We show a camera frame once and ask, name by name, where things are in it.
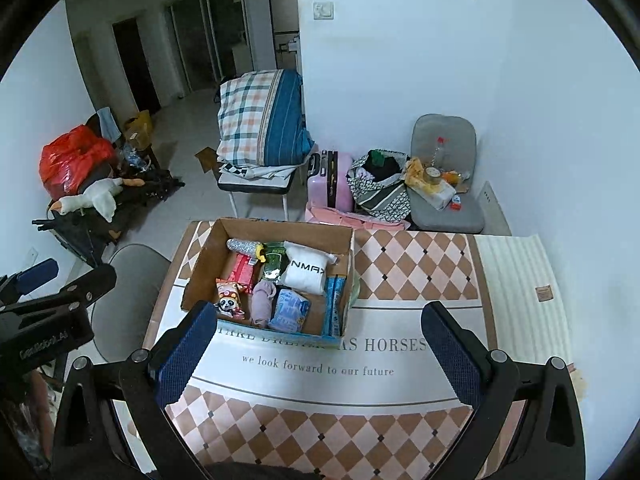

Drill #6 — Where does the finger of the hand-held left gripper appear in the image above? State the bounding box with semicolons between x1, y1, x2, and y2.
0;258;60;306
0;264;117;318

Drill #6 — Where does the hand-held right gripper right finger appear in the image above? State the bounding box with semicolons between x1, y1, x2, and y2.
420;301;586;480

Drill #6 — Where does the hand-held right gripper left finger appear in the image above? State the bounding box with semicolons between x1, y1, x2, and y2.
50;301;218;480

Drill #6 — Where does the orange panda snack packet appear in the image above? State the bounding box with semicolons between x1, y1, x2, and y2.
214;278;251;320

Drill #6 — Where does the lilac cloth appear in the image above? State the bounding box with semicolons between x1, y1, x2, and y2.
250;280;278;325

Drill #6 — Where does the red packet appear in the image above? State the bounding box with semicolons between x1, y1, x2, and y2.
231;254;262;295

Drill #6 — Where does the light blue tissue packet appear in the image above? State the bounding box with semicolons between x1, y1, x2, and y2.
270;288;311;333

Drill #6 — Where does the green wet wipes packet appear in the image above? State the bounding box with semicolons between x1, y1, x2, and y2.
260;242;288;281

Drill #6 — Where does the long blue packet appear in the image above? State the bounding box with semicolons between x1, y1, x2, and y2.
322;274;348;337

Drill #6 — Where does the white printed pouch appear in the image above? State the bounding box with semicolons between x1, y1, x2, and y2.
279;241;338;296

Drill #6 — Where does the person's left forearm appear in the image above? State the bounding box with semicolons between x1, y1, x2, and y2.
0;370;57;472

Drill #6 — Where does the white round chair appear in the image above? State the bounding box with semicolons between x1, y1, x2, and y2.
92;243;173;363

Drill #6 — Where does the black folding stand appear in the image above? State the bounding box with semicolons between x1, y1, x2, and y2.
32;167;186;266

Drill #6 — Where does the white goose plush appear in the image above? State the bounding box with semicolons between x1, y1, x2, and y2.
52;176;146;222

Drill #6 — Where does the cream striped mat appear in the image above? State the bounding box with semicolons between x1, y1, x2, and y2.
472;234;573;366

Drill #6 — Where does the red plastic bag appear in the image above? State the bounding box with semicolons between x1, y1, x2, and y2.
39;126;118;201

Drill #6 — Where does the brown checked tablecloth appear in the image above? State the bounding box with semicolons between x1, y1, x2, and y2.
142;219;501;480

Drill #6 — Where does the white board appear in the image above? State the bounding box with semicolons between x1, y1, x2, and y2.
480;180;513;237

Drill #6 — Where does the white paper box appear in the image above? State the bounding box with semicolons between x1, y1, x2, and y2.
417;180;457;211

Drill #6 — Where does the brown cardboard box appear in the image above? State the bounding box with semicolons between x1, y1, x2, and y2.
122;110;153;151

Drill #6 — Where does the light blue cloth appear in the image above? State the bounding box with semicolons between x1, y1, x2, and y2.
96;106;122;143

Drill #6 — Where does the pink flat bag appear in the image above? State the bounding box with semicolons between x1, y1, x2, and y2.
305;202;408;231

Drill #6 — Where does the small cardboard piece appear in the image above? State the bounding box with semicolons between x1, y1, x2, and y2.
195;147;221;174

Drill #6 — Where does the black white patterned tote bag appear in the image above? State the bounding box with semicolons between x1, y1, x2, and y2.
347;149;413;223

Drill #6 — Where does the white black chair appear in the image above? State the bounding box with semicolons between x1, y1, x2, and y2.
216;160;311;222

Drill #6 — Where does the yellow plastic bag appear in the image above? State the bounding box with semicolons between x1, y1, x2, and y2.
404;157;428;186

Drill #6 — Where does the pink suitcase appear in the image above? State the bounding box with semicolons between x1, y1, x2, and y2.
306;150;353;211

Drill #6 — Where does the grey padded chair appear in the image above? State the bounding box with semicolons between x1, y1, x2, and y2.
410;114;486;234

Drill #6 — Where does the plaid and blue folded quilt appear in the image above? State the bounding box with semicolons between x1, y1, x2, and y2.
216;69;316;168

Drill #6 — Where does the sliding glass door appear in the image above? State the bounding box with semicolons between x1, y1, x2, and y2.
165;0;251;98

